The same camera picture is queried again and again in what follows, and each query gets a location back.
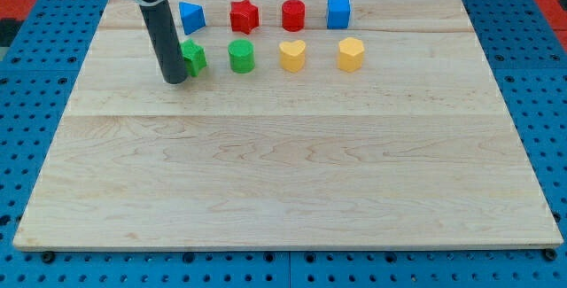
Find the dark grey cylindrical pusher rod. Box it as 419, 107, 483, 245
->
140, 0, 188, 84

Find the yellow heart block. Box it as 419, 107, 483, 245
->
279, 40, 307, 73

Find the blue cube block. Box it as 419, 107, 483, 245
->
327, 0, 351, 29

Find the blue triangular prism block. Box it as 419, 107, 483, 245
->
178, 2, 206, 35

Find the green star block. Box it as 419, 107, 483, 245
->
180, 39, 207, 77

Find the red star block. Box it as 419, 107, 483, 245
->
229, 0, 260, 35

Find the green cylinder block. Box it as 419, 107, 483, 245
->
228, 39, 255, 74

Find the red cylinder block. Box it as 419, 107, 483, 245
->
282, 0, 306, 32

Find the light wooden board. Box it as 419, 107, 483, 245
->
13, 0, 563, 252

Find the yellow hexagon block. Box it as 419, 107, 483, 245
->
337, 37, 365, 73

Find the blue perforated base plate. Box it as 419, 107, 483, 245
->
1, 0, 566, 287

